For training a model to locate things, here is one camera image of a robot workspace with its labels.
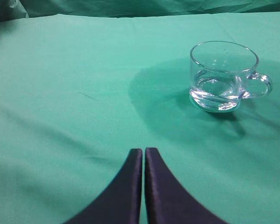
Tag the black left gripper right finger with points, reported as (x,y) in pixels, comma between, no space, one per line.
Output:
(167,201)

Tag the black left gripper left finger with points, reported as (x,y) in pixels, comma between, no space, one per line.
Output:
(120,201)

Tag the green cloth table cover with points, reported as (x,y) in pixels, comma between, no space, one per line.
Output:
(77,93)

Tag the clear glass mug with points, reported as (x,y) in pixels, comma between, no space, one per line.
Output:
(222,74)

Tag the green cloth backdrop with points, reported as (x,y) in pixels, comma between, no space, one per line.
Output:
(17,9)

